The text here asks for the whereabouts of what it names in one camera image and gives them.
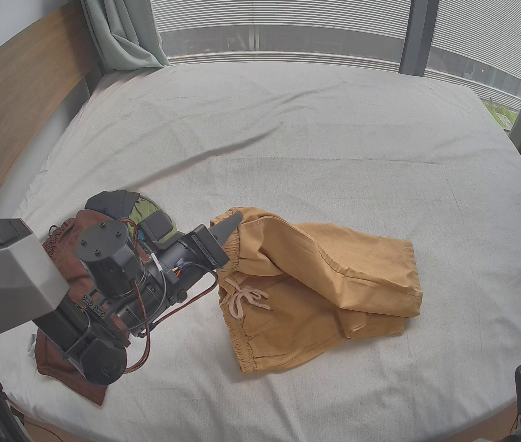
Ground tan shorts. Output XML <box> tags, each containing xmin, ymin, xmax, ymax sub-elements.
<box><xmin>209</xmin><ymin>206</ymin><xmax>423</xmax><ymax>375</ymax></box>

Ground dark grey garment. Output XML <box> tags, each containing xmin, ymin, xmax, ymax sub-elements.
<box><xmin>85</xmin><ymin>191</ymin><xmax>141</xmax><ymax>224</ymax></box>

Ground black cable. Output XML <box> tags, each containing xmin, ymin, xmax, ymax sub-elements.
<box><xmin>138</xmin><ymin>278</ymin><xmax>219</xmax><ymax>339</ymax></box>

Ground grey-green curtain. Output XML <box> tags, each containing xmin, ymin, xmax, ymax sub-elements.
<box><xmin>76</xmin><ymin>0</ymin><xmax>169</xmax><ymax>72</ymax></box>

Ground brown garment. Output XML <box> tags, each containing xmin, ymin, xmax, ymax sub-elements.
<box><xmin>35</xmin><ymin>209</ymin><xmax>125</xmax><ymax>407</ymax></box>

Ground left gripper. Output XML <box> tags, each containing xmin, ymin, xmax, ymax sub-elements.
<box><xmin>145</xmin><ymin>209</ymin><xmax>245</xmax><ymax>304</ymax></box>

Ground window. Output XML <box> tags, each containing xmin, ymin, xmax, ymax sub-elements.
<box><xmin>143</xmin><ymin>0</ymin><xmax>521</xmax><ymax>165</ymax></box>

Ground bed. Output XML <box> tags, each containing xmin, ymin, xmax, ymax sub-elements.
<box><xmin>0</xmin><ymin>0</ymin><xmax>521</xmax><ymax>442</ymax></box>

